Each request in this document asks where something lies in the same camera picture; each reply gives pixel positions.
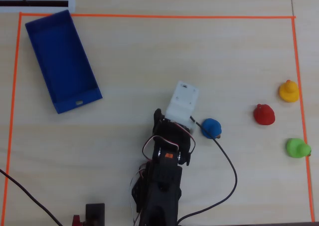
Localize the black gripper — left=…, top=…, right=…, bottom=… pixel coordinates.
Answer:
left=152, top=108, right=197, bottom=167

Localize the green rubber duck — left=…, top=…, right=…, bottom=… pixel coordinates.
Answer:
left=285, top=138, right=312, bottom=159

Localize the blue rubber duck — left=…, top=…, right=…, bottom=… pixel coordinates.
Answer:
left=200, top=118, right=223, bottom=140

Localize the red rubber duck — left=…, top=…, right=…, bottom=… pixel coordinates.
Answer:
left=253, top=103, right=276, bottom=126

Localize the blue rectangular plastic box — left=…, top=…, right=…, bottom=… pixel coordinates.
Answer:
left=24, top=9, right=103, bottom=115

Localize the yellow rubber duck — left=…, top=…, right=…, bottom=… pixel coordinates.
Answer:
left=278, top=79, right=300, bottom=103

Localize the orange tape border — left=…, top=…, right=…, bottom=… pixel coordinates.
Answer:
left=0, top=12, right=316, bottom=226

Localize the red clamp knob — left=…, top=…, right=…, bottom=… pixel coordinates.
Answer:
left=72, top=215, right=87, bottom=226

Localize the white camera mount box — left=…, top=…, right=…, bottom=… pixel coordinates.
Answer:
left=165, top=80, right=200, bottom=132

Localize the black camera cable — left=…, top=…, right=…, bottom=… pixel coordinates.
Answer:
left=176, top=116, right=238, bottom=226

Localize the black camera stand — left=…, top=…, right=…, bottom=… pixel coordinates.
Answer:
left=85, top=203, right=106, bottom=226

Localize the long black cable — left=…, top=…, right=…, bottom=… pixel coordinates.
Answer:
left=0, top=169, right=63, bottom=226

